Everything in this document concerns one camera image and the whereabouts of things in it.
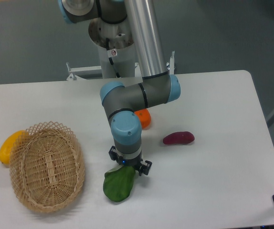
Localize purple sweet potato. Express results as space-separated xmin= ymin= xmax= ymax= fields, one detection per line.
xmin=162 ymin=131 xmax=195 ymax=145

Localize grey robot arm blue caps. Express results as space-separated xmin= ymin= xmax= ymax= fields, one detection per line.
xmin=59 ymin=0 xmax=181 ymax=175

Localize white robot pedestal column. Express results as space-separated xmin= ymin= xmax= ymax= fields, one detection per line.
xmin=89 ymin=18 xmax=141 ymax=78

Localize woven wicker basket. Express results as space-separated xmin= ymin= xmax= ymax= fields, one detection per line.
xmin=10 ymin=121 xmax=85 ymax=213

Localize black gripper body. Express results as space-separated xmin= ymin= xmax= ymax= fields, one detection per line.
xmin=117 ymin=153 xmax=142 ymax=167

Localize orange pumpkin toy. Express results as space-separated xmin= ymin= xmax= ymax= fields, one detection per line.
xmin=134 ymin=109 xmax=152 ymax=129

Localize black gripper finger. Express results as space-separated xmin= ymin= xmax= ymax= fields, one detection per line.
xmin=135 ymin=160 xmax=152 ymax=176
xmin=109 ymin=146 xmax=119 ymax=163

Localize yellow mango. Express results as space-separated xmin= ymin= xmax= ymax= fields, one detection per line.
xmin=0 ymin=130 xmax=29 ymax=166

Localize green bok choy vegetable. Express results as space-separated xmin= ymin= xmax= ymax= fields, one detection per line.
xmin=103 ymin=165 xmax=136 ymax=202

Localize white metal base frame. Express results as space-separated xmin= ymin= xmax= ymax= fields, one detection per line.
xmin=66 ymin=50 xmax=176 ymax=81

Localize black cable on pedestal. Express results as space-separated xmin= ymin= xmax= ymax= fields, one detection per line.
xmin=105 ymin=37 xmax=122 ymax=78

